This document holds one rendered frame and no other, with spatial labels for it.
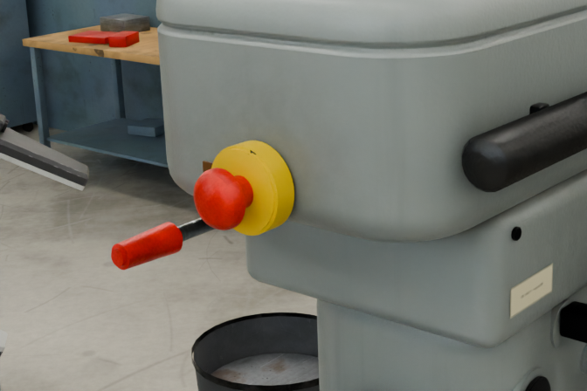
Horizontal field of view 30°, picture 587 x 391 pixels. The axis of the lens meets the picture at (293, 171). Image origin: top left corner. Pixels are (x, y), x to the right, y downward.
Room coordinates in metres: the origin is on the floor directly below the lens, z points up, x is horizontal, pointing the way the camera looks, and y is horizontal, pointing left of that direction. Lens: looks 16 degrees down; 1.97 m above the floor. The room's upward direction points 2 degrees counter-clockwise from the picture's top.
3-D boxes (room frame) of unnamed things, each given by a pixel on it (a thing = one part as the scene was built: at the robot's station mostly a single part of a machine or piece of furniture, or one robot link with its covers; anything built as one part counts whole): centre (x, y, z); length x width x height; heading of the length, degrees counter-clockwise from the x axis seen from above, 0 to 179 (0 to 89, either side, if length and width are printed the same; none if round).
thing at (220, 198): (0.66, 0.04, 1.76); 0.04 x 0.03 x 0.04; 49
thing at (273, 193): (0.68, 0.03, 1.76); 0.06 x 0.02 x 0.06; 49
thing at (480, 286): (0.89, -0.15, 1.68); 0.34 x 0.24 x 0.10; 139
